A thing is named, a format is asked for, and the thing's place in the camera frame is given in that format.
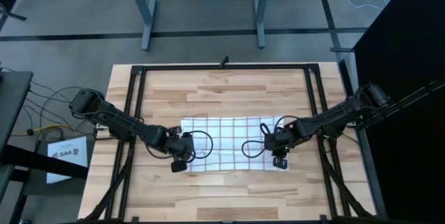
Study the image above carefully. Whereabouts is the white paper sign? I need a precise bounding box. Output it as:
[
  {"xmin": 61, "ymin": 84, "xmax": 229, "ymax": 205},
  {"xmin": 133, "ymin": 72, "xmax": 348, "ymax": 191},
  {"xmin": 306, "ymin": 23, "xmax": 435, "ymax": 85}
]
[{"xmin": 45, "ymin": 135, "xmax": 89, "ymax": 185}]

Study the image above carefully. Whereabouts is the black partition wall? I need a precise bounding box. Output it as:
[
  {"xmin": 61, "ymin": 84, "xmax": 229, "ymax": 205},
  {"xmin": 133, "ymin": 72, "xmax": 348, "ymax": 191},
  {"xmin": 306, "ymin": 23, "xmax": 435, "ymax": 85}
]
[{"xmin": 352, "ymin": 0, "xmax": 445, "ymax": 224}]

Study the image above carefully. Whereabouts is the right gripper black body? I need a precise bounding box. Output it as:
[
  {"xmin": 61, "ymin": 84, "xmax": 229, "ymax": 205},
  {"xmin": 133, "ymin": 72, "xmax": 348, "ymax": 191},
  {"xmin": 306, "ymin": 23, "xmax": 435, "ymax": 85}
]
[{"xmin": 264, "ymin": 121, "xmax": 300, "ymax": 159}]

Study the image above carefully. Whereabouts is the black floor beam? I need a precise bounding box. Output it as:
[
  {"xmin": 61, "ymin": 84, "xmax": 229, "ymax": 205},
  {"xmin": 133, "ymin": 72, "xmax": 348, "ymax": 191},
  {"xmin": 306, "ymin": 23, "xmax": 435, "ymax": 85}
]
[{"xmin": 0, "ymin": 143, "xmax": 90, "ymax": 180}]

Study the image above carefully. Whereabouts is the black floor tape strip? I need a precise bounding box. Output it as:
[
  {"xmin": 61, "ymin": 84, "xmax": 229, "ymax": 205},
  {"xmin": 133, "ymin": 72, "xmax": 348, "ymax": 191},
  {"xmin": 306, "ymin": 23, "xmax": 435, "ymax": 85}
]
[{"xmin": 0, "ymin": 26, "xmax": 369, "ymax": 42}]

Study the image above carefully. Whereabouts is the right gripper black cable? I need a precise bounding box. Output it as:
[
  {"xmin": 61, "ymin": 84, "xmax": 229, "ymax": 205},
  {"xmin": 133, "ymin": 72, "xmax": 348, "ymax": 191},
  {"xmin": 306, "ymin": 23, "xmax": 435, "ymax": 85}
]
[{"xmin": 241, "ymin": 115, "xmax": 300, "ymax": 159}]

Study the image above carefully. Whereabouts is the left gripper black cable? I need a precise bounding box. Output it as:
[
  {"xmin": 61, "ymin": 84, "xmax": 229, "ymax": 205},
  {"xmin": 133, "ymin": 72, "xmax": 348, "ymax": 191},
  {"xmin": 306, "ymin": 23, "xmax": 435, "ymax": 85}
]
[{"xmin": 183, "ymin": 130, "xmax": 214, "ymax": 159}]

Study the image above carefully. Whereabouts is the black partition foot rail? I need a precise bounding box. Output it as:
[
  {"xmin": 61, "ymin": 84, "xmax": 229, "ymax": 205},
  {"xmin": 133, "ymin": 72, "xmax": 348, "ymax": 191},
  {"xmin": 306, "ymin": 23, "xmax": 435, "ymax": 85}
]
[{"xmin": 307, "ymin": 0, "xmax": 353, "ymax": 65}]

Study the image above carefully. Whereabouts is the black side table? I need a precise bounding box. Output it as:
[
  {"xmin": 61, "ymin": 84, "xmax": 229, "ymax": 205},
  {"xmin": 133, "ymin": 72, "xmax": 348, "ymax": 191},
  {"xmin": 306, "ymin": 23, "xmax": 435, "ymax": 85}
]
[{"xmin": 0, "ymin": 70, "xmax": 34, "ymax": 155}]

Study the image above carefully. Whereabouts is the yellow floor cable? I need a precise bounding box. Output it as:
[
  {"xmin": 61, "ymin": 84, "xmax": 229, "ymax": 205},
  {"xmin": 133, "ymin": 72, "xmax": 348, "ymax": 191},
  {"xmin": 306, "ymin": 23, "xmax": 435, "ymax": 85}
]
[{"xmin": 9, "ymin": 123, "xmax": 79, "ymax": 138}]

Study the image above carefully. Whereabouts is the white towel with red stripes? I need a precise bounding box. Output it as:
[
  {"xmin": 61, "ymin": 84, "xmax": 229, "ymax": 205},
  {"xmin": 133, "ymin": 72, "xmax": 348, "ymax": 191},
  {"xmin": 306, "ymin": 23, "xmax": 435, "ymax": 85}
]
[{"xmin": 180, "ymin": 115, "xmax": 290, "ymax": 173}]

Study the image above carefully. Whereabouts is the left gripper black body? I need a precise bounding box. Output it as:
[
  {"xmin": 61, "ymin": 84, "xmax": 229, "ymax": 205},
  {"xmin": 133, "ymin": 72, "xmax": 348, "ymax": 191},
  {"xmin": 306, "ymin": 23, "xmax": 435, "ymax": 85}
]
[{"xmin": 161, "ymin": 129, "xmax": 196, "ymax": 163}]

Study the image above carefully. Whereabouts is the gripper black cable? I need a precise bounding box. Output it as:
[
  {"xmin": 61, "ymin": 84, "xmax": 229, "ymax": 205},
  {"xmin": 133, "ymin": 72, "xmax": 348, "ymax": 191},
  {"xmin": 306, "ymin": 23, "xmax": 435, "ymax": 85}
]
[
  {"xmin": 241, "ymin": 115, "xmax": 300, "ymax": 159},
  {"xmin": 183, "ymin": 130, "xmax": 214, "ymax": 159}
]

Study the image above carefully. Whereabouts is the black aluminium table frame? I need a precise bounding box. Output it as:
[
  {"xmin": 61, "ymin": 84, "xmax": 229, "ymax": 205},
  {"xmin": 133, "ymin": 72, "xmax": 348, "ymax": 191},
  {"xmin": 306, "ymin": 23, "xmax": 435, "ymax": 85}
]
[{"xmin": 78, "ymin": 63, "xmax": 375, "ymax": 223}]

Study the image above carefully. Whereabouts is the black floor cable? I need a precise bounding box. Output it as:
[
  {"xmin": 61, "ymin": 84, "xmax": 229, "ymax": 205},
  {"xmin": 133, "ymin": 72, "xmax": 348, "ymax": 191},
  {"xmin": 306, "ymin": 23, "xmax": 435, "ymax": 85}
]
[
  {"xmin": 21, "ymin": 95, "xmax": 76, "ymax": 131},
  {"xmin": 29, "ymin": 80, "xmax": 85, "ymax": 114}
]

